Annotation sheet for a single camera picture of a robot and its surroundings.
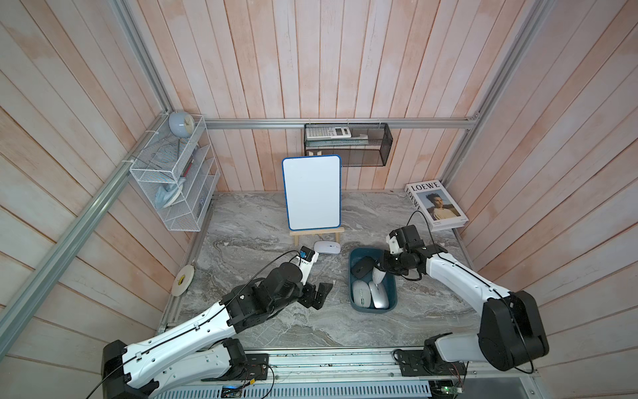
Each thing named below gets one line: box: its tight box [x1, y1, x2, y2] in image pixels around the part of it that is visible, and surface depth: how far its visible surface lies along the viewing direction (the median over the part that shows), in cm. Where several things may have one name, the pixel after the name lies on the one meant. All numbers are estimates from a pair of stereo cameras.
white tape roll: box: [171, 264, 195, 297], surface depth 94 cm
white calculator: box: [305, 126, 352, 140], surface depth 92 cm
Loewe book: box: [404, 179, 470, 232], surface depth 113 cm
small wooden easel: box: [289, 226, 345, 247], surface depth 100 cm
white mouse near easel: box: [314, 241, 342, 255], surface depth 101 cm
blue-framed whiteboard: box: [281, 154, 342, 232], surface depth 91 cm
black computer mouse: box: [351, 256, 376, 279], surface depth 94 cm
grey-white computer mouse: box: [352, 279, 372, 309], surface depth 87 cm
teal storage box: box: [348, 246, 398, 314], surface depth 87 cm
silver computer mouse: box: [368, 280, 390, 310], surface depth 89 cm
